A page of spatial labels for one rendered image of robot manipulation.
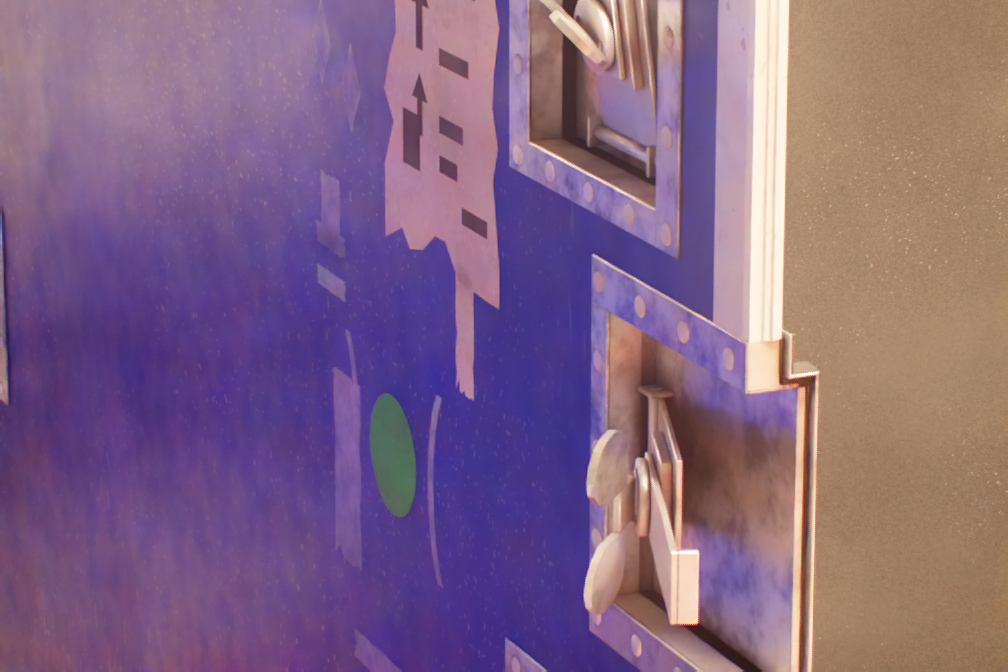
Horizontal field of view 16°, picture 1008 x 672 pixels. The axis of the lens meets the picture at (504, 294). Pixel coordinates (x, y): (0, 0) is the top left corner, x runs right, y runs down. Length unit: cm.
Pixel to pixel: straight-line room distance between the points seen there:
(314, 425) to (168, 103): 20
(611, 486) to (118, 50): 57
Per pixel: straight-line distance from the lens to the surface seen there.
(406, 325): 131
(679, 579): 105
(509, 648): 126
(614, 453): 110
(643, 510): 111
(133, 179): 161
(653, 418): 115
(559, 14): 111
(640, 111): 114
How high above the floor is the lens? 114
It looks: 16 degrees down
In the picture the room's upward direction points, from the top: straight up
